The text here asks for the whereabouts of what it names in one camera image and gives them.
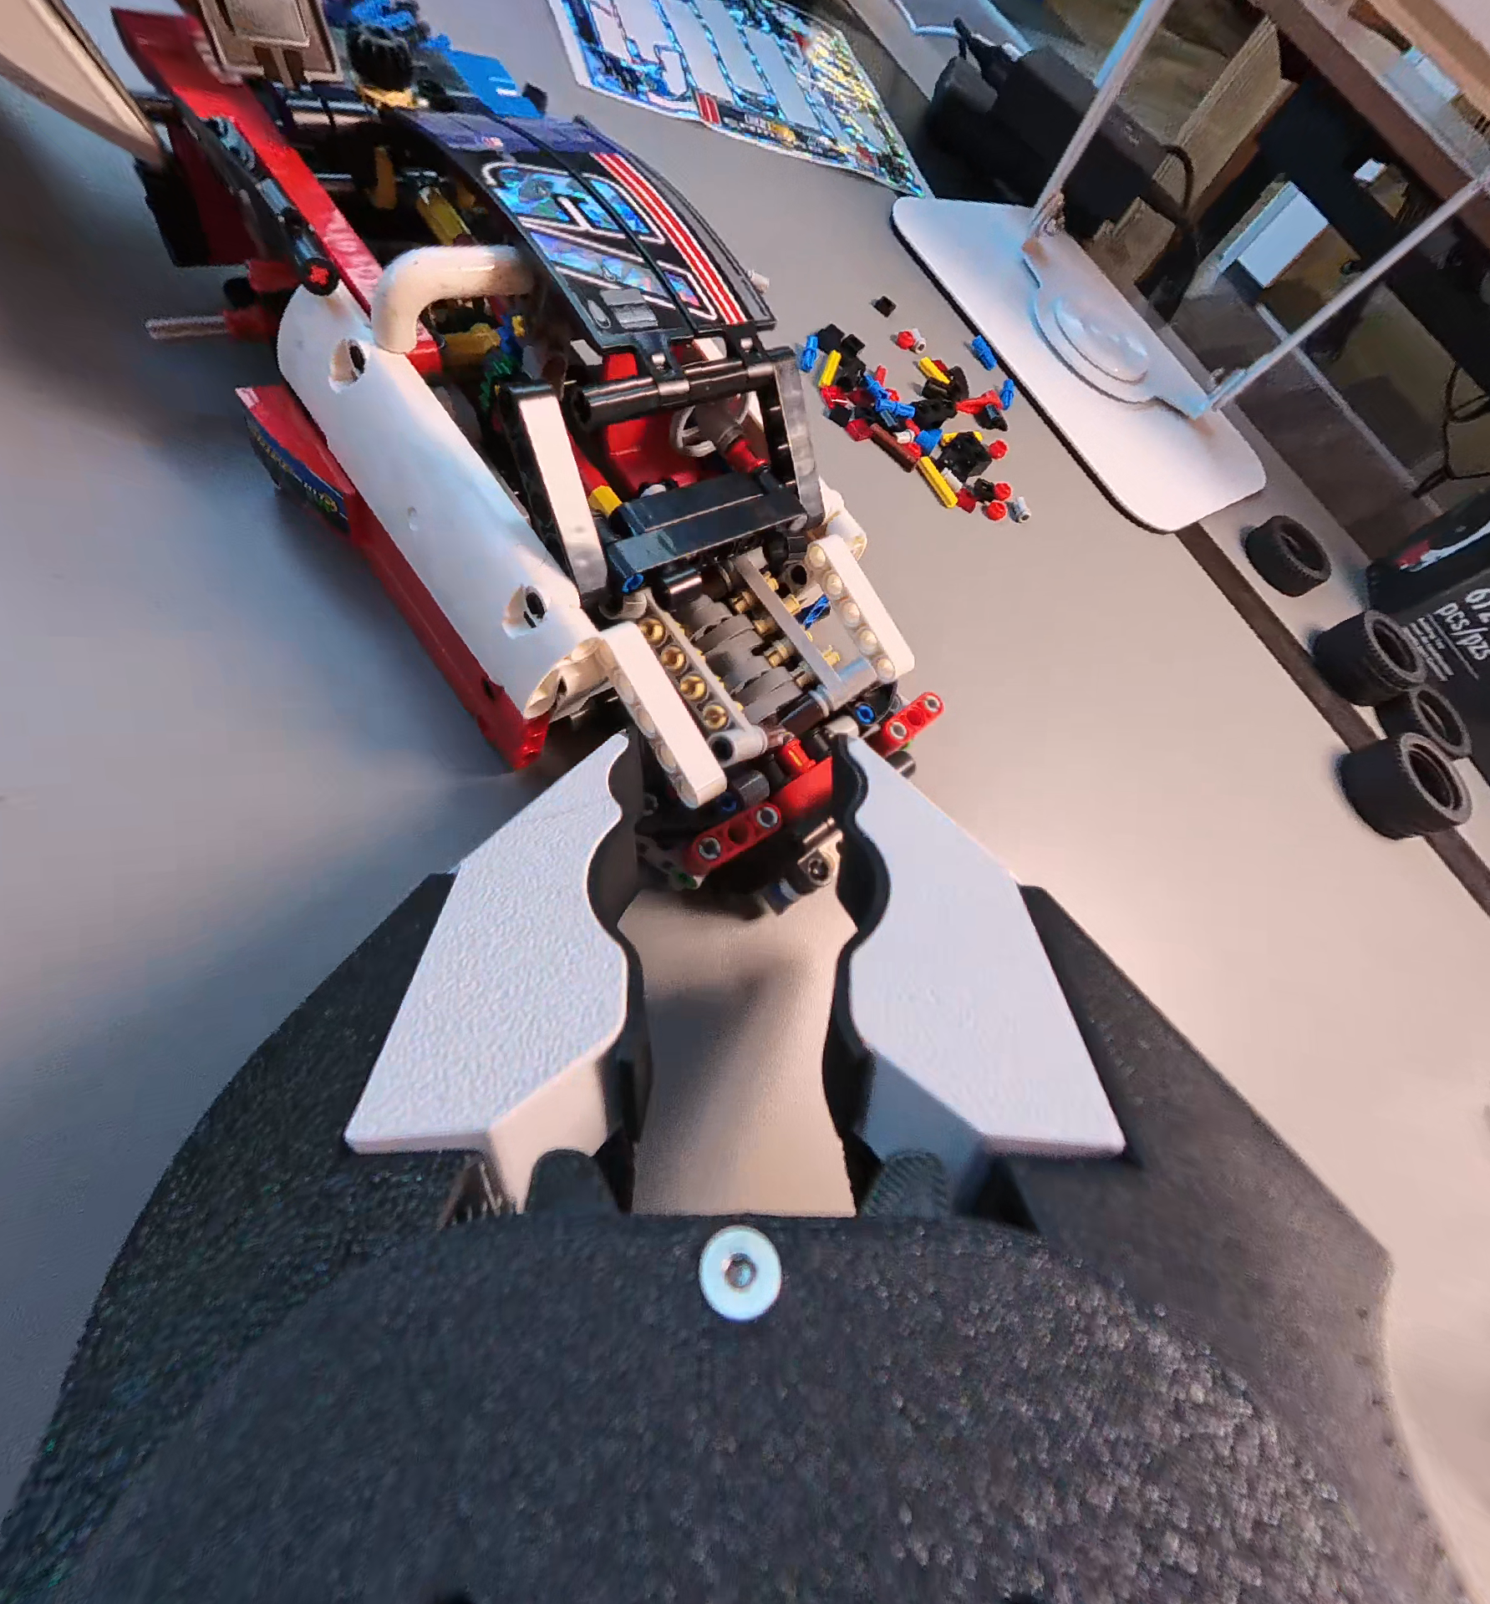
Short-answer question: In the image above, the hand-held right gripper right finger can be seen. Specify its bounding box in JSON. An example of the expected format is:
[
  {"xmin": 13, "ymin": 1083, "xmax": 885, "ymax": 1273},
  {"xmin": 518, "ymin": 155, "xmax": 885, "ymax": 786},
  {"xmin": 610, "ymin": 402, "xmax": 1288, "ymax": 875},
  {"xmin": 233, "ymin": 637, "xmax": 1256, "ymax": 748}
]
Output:
[{"xmin": 823, "ymin": 738, "xmax": 1127, "ymax": 1215}]

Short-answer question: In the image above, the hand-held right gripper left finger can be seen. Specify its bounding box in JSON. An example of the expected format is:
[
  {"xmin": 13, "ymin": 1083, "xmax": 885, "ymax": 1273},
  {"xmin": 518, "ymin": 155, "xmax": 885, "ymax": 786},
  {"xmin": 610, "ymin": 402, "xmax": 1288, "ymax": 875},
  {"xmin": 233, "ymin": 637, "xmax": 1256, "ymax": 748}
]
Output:
[{"xmin": 343, "ymin": 733, "xmax": 655, "ymax": 1215}]

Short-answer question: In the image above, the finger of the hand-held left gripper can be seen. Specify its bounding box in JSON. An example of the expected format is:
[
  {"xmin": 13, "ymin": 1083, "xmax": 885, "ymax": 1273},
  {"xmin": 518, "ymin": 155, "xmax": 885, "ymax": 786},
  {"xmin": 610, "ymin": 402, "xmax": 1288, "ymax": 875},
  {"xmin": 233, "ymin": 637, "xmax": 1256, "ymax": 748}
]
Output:
[
  {"xmin": 195, "ymin": 0, "xmax": 272, "ymax": 79},
  {"xmin": 274, "ymin": 0, "xmax": 344, "ymax": 83}
]

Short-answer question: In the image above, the lego race car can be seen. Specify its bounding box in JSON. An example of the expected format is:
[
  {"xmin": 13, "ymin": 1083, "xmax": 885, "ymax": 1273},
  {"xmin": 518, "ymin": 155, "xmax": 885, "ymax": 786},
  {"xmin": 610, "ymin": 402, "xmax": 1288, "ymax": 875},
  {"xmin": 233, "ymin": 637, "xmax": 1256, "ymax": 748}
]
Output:
[{"xmin": 111, "ymin": 0, "xmax": 947, "ymax": 923}]

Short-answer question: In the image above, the pile of colourful lego pieces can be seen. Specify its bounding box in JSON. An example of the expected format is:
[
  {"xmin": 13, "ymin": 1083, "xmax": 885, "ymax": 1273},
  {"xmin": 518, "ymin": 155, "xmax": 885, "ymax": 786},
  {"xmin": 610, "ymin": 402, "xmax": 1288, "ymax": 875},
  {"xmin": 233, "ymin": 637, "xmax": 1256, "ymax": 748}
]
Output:
[{"xmin": 798, "ymin": 323, "xmax": 1034, "ymax": 525}]

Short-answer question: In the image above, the black lego tyre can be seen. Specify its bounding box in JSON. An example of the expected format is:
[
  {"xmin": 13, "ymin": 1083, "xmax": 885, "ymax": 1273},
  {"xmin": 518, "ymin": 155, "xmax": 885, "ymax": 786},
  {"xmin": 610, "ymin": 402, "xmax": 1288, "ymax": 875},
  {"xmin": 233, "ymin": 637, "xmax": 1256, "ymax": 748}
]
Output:
[
  {"xmin": 1376, "ymin": 683, "xmax": 1476, "ymax": 760},
  {"xmin": 1337, "ymin": 733, "xmax": 1472, "ymax": 841},
  {"xmin": 1240, "ymin": 517, "xmax": 1331, "ymax": 597},
  {"xmin": 1311, "ymin": 611, "xmax": 1428, "ymax": 705}
]

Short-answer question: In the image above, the holographic sticker sheet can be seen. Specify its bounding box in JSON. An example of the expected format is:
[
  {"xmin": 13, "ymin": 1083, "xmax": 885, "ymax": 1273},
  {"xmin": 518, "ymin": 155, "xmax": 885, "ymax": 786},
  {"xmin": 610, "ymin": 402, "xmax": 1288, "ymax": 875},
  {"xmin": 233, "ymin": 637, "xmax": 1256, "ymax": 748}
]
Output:
[{"xmin": 547, "ymin": 0, "xmax": 933, "ymax": 199}]

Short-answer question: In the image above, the white book stand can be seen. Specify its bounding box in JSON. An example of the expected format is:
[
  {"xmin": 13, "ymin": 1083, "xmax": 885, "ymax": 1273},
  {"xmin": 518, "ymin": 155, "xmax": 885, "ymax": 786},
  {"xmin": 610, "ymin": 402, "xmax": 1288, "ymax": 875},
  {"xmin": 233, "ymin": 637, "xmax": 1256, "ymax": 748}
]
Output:
[{"xmin": 890, "ymin": 0, "xmax": 1490, "ymax": 534}]

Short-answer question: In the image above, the black power adapter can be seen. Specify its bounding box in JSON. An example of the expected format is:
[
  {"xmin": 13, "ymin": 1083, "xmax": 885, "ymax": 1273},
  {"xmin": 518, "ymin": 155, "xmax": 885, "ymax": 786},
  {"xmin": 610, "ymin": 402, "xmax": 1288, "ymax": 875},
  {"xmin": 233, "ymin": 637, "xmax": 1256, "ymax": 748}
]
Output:
[{"xmin": 921, "ymin": 38, "xmax": 1191, "ymax": 246}]

